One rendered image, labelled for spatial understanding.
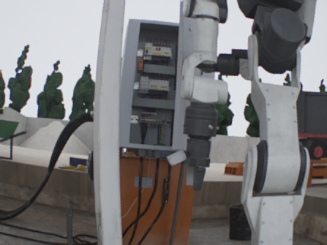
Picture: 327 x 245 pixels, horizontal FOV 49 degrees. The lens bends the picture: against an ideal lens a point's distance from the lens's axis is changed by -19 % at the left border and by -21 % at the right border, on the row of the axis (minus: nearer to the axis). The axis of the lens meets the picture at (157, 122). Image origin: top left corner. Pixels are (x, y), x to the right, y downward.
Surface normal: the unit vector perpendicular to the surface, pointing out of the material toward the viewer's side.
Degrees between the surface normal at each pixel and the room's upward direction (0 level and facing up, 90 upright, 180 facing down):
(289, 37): 82
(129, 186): 90
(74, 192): 90
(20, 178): 90
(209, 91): 93
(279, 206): 57
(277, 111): 68
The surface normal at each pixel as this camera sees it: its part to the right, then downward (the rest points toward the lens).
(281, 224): -0.01, -0.62
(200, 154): 0.11, -0.01
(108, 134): 0.15, -0.23
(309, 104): -0.43, -0.10
